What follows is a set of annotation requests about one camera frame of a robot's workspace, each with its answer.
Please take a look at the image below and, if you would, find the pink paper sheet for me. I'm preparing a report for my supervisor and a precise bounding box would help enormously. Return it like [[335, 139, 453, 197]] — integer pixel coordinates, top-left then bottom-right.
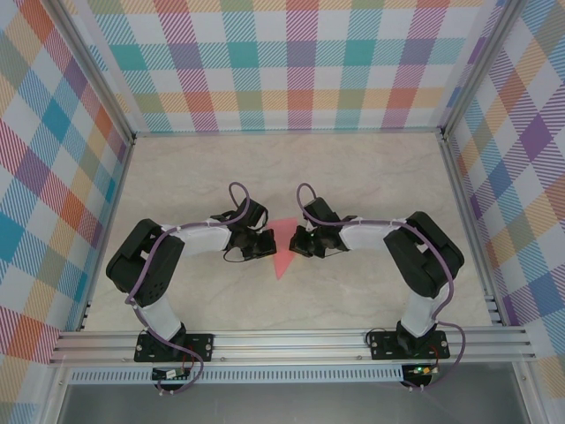
[[266, 216, 302, 281]]

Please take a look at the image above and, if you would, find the grey metal sheet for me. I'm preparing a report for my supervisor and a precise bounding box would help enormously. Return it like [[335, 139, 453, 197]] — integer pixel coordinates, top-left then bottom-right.
[[56, 382, 531, 424]]

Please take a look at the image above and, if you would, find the small black circuit board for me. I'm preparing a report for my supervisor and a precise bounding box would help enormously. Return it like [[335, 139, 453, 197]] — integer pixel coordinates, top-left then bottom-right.
[[151, 367, 192, 382]]

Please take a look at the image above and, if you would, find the circuit board with green light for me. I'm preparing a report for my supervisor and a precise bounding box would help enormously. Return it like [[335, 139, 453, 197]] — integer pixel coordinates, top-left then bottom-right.
[[399, 362, 441, 389]]

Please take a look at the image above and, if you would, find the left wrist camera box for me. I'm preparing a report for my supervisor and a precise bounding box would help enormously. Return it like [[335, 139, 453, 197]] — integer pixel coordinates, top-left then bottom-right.
[[237, 199, 269, 231]]

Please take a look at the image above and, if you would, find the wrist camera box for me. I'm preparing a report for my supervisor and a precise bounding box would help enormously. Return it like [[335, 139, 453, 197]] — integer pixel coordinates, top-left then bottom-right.
[[237, 199, 269, 231], [301, 198, 342, 229]]

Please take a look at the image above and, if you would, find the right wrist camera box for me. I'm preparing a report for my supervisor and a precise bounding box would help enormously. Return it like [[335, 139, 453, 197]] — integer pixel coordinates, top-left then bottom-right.
[[301, 198, 342, 229]]

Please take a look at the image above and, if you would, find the aluminium mounting rail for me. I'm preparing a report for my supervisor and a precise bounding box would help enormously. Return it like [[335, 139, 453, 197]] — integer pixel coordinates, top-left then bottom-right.
[[47, 329, 539, 367]]

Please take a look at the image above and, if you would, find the aluminium back frame bar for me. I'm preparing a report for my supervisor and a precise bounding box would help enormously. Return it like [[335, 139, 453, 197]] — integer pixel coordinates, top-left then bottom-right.
[[131, 127, 447, 139]]

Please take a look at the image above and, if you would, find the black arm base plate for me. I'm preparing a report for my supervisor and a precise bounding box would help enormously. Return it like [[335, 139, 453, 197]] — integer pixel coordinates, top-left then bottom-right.
[[133, 333, 216, 363], [365, 329, 451, 361]]

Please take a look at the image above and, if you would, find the perforated metal cable tray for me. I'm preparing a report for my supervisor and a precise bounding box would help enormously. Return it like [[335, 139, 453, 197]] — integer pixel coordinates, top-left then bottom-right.
[[69, 368, 405, 384]]

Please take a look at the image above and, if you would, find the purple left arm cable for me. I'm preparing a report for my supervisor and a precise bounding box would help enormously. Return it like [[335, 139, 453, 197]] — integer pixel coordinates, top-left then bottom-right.
[[125, 181, 252, 396]]

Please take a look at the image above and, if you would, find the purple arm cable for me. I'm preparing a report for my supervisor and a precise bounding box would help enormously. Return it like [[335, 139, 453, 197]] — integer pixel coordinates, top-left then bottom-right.
[[125, 181, 252, 396], [294, 181, 467, 392]]

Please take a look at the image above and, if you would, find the aluminium side frame bar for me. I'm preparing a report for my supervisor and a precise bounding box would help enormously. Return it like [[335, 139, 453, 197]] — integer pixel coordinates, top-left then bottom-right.
[[440, 137, 505, 329], [78, 137, 136, 333]]

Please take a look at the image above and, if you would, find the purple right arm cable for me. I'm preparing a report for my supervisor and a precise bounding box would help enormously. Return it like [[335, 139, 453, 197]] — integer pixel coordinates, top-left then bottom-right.
[[294, 181, 467, 392]]

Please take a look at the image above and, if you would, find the aluminium frame post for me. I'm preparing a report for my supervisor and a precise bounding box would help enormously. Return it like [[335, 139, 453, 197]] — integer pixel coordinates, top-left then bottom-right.
[[440, 0, 526, 139], [49, 0, 136, 148]]

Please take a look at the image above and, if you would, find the aluminium frame leg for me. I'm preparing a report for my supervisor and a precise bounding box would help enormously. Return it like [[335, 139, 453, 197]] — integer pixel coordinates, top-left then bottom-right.
[[41, 366, 72, 424], [514, 362, 548, 424]]

